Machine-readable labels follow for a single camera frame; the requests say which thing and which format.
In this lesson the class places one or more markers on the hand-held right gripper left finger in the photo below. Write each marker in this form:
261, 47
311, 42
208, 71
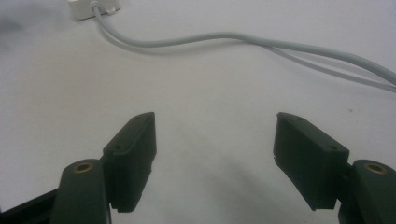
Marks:
129, 161

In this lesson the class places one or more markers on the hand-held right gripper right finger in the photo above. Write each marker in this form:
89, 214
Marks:
308, 161

